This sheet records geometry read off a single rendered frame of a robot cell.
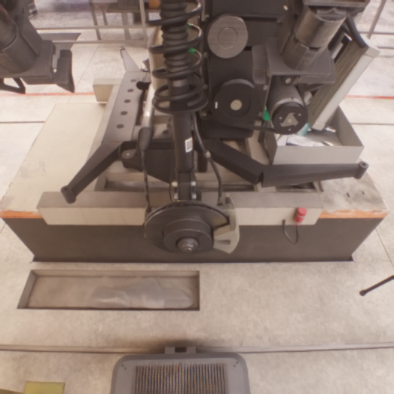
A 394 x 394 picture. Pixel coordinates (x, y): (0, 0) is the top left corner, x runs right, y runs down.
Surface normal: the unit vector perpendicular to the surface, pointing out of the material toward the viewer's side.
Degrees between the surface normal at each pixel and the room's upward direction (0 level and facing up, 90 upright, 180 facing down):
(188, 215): 90
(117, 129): 0
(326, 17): 30
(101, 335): 0
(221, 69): 90
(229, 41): 90
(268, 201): 0
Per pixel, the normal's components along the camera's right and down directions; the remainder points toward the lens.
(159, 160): 0.01, -0.50
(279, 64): 0.03, -0.17
